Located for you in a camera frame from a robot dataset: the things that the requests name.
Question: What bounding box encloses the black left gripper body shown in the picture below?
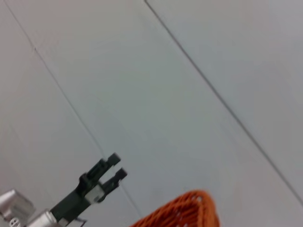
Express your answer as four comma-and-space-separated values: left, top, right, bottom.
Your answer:
50, 178, 106, 222

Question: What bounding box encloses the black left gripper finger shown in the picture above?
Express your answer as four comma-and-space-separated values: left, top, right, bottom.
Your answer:
98, 167, 128, 200
80, 152, 122, 184

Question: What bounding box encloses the orange wicker basket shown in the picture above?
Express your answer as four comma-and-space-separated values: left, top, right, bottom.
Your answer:
129, 189, 221, 227

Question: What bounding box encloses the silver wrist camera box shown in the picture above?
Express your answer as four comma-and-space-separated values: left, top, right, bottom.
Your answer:
0, 188, 36, 219

